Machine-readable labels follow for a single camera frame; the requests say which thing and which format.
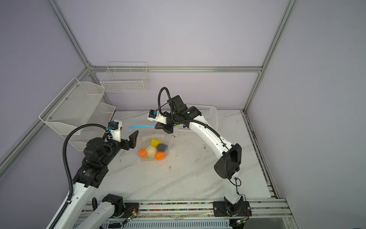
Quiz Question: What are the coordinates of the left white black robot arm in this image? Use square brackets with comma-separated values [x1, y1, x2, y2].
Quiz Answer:
[47, 131, 139, 229]

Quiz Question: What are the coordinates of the white perforated plastic basket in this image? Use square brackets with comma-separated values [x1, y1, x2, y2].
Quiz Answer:
[174, 104, 218, 136]

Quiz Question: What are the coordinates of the orange tangerine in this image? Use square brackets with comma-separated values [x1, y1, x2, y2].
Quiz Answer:
[155, 152, 165, 161]
[138, 149, 147, 159]

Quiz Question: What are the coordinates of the clear zip top bag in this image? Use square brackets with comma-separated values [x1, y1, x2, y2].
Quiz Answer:
[128, 125, 175, 162]

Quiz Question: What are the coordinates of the white garlic bulb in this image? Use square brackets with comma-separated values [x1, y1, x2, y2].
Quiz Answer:
[146, 146, 158, 158]

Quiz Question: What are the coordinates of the orange tangerine top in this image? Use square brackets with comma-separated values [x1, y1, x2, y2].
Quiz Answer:
[155, 152, 165, 161]

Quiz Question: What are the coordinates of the white wire wall basket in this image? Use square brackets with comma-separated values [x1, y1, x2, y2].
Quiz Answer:
[100, 62, 149, 93]

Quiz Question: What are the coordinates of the white mesh two-tier shelf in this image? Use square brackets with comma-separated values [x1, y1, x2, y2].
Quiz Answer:
[39, 78, 115, 138]

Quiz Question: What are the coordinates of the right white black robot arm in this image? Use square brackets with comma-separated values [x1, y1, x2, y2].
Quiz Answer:
[148, 95, 252, 217]

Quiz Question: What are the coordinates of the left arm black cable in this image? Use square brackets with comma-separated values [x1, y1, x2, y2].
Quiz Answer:
[47, 123, 111, 229]

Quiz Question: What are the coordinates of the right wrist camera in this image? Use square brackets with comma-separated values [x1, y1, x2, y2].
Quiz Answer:
[147, 110, 167, 125]

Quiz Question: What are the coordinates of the aluminium front rail base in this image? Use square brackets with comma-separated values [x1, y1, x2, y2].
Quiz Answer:
[51, 198, 299, 229]

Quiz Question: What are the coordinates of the dark avocado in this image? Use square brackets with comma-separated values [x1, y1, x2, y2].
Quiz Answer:
[156, 143, 169, 153]

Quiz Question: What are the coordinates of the small yellow lemon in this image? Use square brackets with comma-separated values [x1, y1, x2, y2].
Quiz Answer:
[150, 139, 161, 147]

